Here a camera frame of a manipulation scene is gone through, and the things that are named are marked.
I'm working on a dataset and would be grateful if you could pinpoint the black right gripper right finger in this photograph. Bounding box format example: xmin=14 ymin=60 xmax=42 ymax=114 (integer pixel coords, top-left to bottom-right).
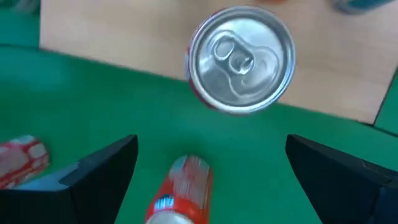
xmin=285 ymin=134 xmax=398 ymax=224

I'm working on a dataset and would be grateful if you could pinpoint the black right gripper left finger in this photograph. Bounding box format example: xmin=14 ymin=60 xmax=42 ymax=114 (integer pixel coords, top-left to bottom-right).
xmin=0 ymin=134 xmax=139 ymax=224

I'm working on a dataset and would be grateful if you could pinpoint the red white patterned can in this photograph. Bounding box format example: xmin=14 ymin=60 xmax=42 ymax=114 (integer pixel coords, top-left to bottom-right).
xmin=0 ymin=134 xmax=50 ymax=190

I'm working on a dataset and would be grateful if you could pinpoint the red can blue logo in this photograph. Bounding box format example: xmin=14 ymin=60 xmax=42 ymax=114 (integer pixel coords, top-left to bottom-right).
xmin=144 ymin=154 xmax=214 ymax=224

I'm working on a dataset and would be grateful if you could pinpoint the green felt mat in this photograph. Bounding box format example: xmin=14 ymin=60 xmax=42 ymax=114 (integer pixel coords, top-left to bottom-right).
xmin=0 ymin=9 xmax=398 ymax=224

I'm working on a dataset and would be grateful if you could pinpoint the red can silver lid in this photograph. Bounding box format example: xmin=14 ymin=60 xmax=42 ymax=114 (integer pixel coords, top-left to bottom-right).
xmin=185 ymin=5 xmax=296 ymax=116

